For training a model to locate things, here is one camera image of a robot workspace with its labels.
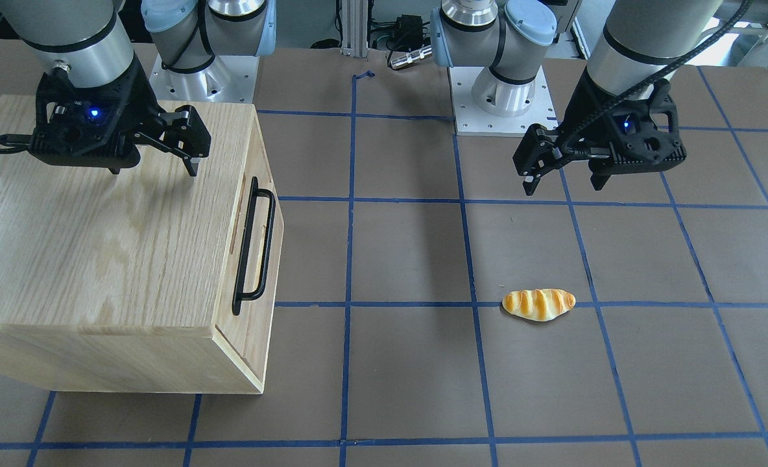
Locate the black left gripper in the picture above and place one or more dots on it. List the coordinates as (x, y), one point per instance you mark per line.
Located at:
(581, 115)

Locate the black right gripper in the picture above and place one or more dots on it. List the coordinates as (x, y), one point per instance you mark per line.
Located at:
(136, 97)

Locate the wooden drawer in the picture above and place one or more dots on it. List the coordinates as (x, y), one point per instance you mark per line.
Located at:
(243, 321)

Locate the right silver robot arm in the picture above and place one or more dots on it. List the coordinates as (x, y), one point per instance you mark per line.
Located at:
(88, 40)

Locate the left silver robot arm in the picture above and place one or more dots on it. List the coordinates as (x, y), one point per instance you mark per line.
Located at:
(641, 41)

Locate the light wooden drawer cabinet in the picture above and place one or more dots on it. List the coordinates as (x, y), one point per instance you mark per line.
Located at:
(112, 282)

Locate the toy bread roll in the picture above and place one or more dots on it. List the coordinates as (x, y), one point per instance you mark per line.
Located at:
(538, 305)

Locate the black power adapter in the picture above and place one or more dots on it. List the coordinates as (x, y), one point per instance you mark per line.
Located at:
(408, 27)

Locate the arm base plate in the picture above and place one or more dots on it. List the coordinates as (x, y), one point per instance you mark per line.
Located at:
(485, 106)
(229, 79)

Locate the silver cable connector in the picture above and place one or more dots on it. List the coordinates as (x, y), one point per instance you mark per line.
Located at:
(412, 58)

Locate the aluminium frame post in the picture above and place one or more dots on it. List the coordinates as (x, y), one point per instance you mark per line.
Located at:
(354, 25)

